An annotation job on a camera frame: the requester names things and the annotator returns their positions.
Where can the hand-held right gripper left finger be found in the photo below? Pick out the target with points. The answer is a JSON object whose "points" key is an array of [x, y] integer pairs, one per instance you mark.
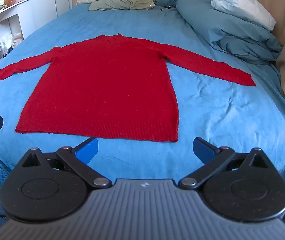
{"points": [[88, 151]]}

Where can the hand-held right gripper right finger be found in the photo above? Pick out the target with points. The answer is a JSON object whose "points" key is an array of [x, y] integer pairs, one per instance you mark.
{"points": [[202, 151]]}

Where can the red knit sweater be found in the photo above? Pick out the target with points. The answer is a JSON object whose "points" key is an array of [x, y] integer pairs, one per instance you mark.
{"points": [[102, 87]]}

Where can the bed with blue sheet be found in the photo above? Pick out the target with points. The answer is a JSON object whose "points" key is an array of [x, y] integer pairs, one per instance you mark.
{"points": [[220, 100]]}

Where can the white shelf unit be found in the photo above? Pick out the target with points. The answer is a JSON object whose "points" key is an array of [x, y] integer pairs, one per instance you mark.
{"points": [[7, 27]]}

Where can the blue duvet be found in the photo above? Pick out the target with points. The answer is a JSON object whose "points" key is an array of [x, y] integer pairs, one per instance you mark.
{"points": [[232, 32]]}

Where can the orange jar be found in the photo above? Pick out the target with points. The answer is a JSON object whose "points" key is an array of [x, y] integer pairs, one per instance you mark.
{"points": [[9, 0]]}

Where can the white wardrobe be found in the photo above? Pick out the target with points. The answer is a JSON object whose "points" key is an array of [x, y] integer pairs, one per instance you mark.
{"points": [[47, 0]]}

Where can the green pillow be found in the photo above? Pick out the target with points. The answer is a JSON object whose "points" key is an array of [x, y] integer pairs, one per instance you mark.
{"points": [[122, 3]]}

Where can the white pillow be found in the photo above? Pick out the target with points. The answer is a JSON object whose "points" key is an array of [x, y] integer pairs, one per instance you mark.
{"points": [[242, 5]]}

